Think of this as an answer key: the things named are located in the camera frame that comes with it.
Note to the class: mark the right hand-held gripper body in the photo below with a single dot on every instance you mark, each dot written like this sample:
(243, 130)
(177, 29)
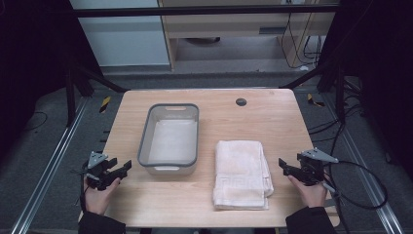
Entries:
(312, 167)

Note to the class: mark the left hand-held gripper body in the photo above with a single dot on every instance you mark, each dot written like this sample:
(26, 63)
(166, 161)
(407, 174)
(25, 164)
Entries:
(97, 169)

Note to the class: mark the white towel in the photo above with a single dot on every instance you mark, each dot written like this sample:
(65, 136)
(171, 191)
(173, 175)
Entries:
(242, 174)

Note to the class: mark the grey plastic basin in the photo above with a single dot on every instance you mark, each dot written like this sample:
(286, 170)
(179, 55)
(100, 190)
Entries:
(170, 139)

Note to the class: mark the person's left hand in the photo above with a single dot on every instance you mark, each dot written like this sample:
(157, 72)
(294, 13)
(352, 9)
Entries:
(98, 195)

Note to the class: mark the person's right hand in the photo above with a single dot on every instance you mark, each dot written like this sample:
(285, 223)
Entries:
(310, 193)

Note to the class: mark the yellow black striped tape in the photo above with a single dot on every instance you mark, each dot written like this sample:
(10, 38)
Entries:
(104, 104)
(314, 101)

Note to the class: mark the black metal stand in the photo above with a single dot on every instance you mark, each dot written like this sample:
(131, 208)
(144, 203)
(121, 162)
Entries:
(331, 81)
(81, 81)

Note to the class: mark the white cabinet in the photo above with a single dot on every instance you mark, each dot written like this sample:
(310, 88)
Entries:
(120, 32)

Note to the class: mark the wooden shelf unit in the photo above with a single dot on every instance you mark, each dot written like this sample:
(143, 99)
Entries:
(242, 29)

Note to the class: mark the black horizontal bar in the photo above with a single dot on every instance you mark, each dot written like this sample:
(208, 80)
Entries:
(201, 10)

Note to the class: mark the aluminium rail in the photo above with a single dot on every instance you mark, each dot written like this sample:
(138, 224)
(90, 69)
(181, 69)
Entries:
(363, 165)
(48, 169)

